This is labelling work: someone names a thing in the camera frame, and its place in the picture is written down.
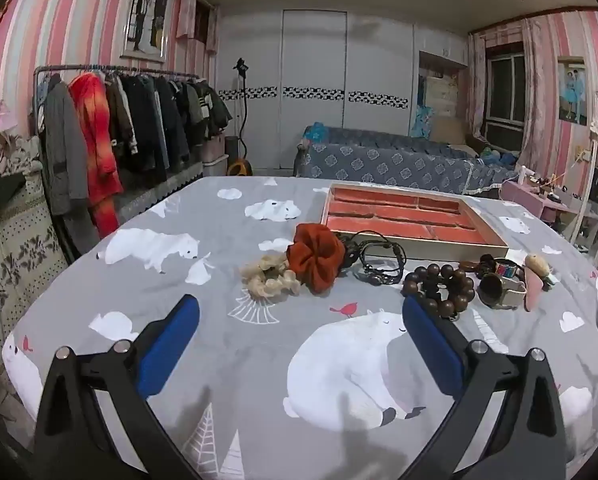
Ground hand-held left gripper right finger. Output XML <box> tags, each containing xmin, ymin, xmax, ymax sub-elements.
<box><xmin>399</xmin><ymin>295</ymin><xmax>567</xmax><ymax>480</ymax></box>

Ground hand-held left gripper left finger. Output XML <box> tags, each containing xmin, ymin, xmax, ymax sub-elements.
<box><xmin>33</xmin><ymin>294</ymin><xmax>202</xmax><ymax>480</ymax></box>

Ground black scrunchie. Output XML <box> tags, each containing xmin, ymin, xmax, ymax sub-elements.
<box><xmin>421</xmin><ymin>280</ymin><xmax>452</xmax><ymax>306</ymax></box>

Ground brown wooden bead bracelet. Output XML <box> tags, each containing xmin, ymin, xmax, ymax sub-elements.
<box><xmin>401</xmin><ymin>263</ymin><xmax>476</xmax><ymax>322</ymax></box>

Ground watch with pale strap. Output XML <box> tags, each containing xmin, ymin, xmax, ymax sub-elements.
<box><xmin>479</xmin><ymin>272</ymin><xmax>528</xmax><ymax>311</ymax></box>

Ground beige fluffy scrunchie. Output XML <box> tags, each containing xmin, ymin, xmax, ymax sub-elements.
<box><xmin>240</xmin><ymin>254</ymin><xmax>302</xmax><ymax>302</ymax></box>

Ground white tray with red lining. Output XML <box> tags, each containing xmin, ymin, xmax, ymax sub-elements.
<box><xmin>320</xmin><ymin>183</ymin><xmax>510</xmax><ymax>261</ymax></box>

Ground orange fabric scrunchie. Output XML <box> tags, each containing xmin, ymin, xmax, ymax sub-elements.
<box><xmin>286</xmin><ymin>223</ymin><xmax>347</xmax><ymax>293</ymax></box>

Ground grey polar bear bedsheet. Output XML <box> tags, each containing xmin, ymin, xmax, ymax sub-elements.
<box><xmin>2</xmin><ymin>176</ymin><xmax>598</xmax><ymax>480</ymax></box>

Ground multicoloured bangle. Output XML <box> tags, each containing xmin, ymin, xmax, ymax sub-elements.
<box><xmin>494</xmin><ymin>259</ymin><xmax>524</xmax><ymax>281</ymax></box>

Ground green floral cloth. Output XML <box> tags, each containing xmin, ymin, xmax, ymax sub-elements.
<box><xmin>0</xmin><ymin>175</ymin><xmax>71</xmax><ymax>373</ymax></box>

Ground pink side table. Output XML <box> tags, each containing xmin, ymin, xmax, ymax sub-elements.
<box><xmin>500</xmin><ymin>177</ymin><xmax>587</xmax><ymax>223</ymax></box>

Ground sofa with blue patterned cover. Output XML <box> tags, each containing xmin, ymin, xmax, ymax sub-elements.
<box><xmin>294</xmin><ymin>122</ymin><xmax>520</xmax><ymax>197</ymax></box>

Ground pink storage box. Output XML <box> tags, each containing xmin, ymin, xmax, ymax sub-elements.
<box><xmin>200</xmin><ymin>135</ymin><xmax>230</xmax><ymax>178</ymax></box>

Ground red orange garment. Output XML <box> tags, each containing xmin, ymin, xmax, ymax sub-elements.
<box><xmin>69</xmin><ymin>72</ymin><xmax>125</xmax><ymax>238</ymax></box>

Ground grey coat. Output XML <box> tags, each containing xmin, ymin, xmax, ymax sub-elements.
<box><xmin>40</xmin><ymin>74</ymin><xmax>89</xmax><ymax>217</ymax></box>

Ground black garment steamer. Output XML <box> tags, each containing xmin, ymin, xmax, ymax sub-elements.
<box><xmin>226</xmin><ymin>57</ymin><xmax>254</xmax><ymax>177</ymax></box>

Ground white wardrobe with patterned band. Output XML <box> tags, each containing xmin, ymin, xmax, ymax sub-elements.
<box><xmin>216</xmin><ymin>10</ymin><xmax>467</xmax><ymax>171</ymax></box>

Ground dark window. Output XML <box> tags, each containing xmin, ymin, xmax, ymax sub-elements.
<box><xmin>484</xmin><ymin>42</ymin><xmax>527</xmax><ymax>153</ymax></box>

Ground metal clothes rack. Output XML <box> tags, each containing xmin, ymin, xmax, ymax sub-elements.
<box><xmin>33</xmin><ymin>63</ymin><xmax>202</xmax><ymax>221</ymax></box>

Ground black leather bracelet with charm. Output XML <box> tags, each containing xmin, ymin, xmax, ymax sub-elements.
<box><xmin>358</xmin><ymin>260</ymin><xmax>405</xmax><ymax>287</ymax></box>

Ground thin black cord bracelet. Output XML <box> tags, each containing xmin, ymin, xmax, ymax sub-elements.
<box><xmin>350</xmin><ymin>230</ymin><xmax>409</xmax><ymax>267</ymax></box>

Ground wall poster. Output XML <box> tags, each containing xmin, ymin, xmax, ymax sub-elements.
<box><xmin>557</xmin><ymin>56</ymin><xmax>588</xmax><ymax>126</ymax></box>

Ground framed wall picture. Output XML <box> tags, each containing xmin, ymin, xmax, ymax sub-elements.
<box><xmin>119</xmin><ymin>0</ymin><xmax>176</xmax><ymax>63</ymax></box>

